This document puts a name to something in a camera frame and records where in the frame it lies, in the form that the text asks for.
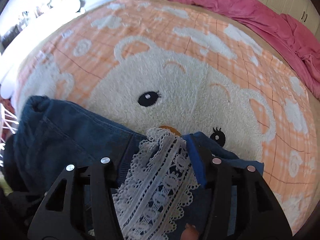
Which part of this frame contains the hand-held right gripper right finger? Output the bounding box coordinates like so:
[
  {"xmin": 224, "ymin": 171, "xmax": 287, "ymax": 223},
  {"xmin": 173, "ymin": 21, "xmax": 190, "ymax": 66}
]
[{"xmin": 187, "ymin": 133, "xmax": 293, "ymax": 240}]

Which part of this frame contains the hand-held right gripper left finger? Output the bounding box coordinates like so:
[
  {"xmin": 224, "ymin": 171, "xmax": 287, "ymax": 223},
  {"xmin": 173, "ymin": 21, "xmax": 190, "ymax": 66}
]
[{"xmin": 27, "ymin": 157, "xmax": 125, "ymax": 240}]

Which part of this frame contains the blue denim pants lace trim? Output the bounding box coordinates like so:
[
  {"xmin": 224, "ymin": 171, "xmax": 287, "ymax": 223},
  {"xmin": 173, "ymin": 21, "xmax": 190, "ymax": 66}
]
[{"xmin": 12, "ymin": 95, "xmax": 265, "ymax": 240}]

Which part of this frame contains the person's right hand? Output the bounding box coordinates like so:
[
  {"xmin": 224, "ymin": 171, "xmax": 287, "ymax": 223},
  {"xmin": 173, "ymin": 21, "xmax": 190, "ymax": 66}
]
[{"xmin": 180, "ymin": 224, "xmax": 200, "ymax": 240}]

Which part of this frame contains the orange bear printed blanket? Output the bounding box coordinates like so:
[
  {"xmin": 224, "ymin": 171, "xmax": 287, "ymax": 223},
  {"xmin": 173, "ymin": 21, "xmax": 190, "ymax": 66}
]
[{"xmin": 15, "ymin": 0, "xmax": 316, "ymax": 236}]

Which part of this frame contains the dark cloth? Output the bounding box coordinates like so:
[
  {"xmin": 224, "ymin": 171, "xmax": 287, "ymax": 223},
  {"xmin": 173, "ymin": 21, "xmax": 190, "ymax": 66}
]
[{"xmin": 0, "ymin": 135, "xmax": 38, "ymax": 230}]

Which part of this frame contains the pink duvet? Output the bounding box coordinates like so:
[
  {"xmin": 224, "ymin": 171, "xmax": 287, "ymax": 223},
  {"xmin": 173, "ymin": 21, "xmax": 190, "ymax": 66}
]
[{"xmin": 114, "ymin": 0, "xmax": 320, "ymax": 98}]

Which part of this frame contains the white dresser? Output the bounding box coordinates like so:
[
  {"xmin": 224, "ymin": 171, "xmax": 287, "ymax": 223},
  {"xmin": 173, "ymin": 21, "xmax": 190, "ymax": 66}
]
[{"xmin": 0, "ymin": 0, "xmax": 87, "ymax": 55}]

